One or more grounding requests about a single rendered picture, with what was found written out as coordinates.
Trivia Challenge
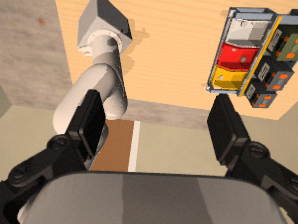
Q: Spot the red bin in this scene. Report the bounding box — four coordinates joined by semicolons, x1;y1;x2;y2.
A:
217;42;259;71

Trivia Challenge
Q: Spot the yellow open bin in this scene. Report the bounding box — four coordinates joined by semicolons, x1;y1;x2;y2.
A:
211;64;248;90

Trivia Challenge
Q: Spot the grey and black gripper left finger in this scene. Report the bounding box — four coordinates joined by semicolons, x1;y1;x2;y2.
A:
0;89;106;224

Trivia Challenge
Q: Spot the dark grey metal shelf frame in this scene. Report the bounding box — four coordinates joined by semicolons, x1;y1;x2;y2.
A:
205;7;298;97

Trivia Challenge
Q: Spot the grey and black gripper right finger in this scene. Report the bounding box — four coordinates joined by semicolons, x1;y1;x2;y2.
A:
207;93;298;224

